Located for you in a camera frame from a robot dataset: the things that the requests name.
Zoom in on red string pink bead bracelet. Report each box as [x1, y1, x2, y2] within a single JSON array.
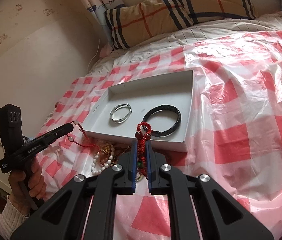
[[67, 120, 99, 151]]

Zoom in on white oval bead bracelet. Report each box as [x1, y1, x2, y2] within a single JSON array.
[[90, 144, 117, 176]]

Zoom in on red cord knotted bracelet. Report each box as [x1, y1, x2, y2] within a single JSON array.
[[135, 121, 153, 181]]

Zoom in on white knit sleeve forearm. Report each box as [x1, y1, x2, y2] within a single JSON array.
[[0, 194, 29, 239]]

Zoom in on person's left hand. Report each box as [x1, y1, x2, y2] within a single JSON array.
[[8, 157, 46, 216]]

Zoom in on gold charm pendant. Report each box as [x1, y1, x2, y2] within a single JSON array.
[[98, 145, 111, 165]]

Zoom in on silver engraved bangle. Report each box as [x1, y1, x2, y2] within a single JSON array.
[[110, 103, 132, 124]]

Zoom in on red white checkered plastic sheet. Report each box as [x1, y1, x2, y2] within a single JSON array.
[[41, 30, 282, 239]]

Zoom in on white shallow cardboard box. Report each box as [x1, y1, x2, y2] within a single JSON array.
[[82, 70, 194, 152]]

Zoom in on beige plaid pillow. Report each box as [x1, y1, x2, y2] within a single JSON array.
[[105, 0, 258, 49]]

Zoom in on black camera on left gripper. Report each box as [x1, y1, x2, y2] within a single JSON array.
[[0, 103, 24, 155]]

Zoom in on white charging cable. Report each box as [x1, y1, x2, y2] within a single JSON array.
[[87, 38, 102, 72]]

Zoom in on black braided leather bracelet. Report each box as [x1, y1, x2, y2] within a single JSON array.
[[142, 104, 182, 138]]

